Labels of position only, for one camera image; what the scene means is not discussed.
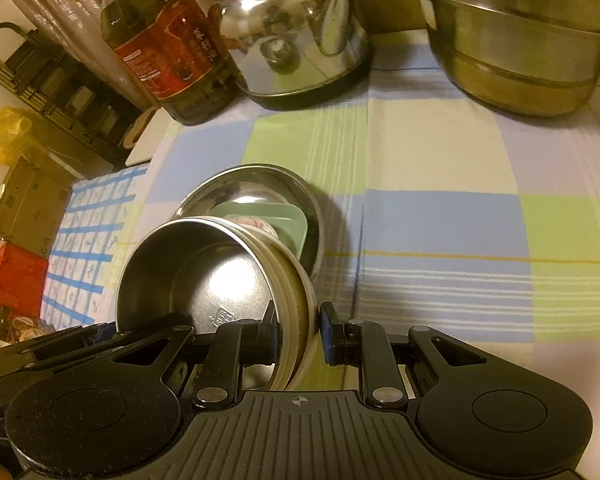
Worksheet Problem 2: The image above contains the yellow plastic bag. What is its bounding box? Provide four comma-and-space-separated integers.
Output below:
0, 107, 34, 167

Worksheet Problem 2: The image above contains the stainless steel steamer pot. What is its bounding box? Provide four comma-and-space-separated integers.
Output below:
370, 0, 600, 119

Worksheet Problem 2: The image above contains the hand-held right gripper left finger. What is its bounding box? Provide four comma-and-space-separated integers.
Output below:
97, 302, 282, 408

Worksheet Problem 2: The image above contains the cardboard box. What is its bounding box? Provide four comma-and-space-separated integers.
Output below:
0, 156, 74, 257

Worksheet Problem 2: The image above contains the small floral white dish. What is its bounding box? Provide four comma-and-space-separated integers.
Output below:
231, 215, 279, 239

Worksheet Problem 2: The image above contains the red bag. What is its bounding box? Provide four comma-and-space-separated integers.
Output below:
0, 242, 49, 312

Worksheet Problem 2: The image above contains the stainless steel bowl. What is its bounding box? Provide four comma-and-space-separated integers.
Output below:
115, 216, 283, 392

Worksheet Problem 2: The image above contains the cooking oil bottle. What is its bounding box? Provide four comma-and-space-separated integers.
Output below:
75, 0, 242, 127

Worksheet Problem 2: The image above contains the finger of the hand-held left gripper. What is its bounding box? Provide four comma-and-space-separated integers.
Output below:
0, 342, 131, 403
0, 323, 117, 369

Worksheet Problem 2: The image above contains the green square plate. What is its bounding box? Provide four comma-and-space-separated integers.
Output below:
212, 200, 309, 262

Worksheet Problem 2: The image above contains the blue patterned white cloth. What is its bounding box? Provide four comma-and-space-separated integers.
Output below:
40, 165, 152, 332

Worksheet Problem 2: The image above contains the stainless steel plate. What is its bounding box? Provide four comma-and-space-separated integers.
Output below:
172, 164, 326, 287

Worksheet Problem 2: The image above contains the stainless steel kettle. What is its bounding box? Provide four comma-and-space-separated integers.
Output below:
210, 0, 374, 111

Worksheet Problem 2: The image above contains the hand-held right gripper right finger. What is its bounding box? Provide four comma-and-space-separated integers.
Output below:
319, 301, 487, 408

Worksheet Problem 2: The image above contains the dark folding rack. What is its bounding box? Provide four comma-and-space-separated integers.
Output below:
0, 22, 154, 167

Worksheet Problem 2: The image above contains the checked pastel tablecloth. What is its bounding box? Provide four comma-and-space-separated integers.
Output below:
40, 30, 600, 411

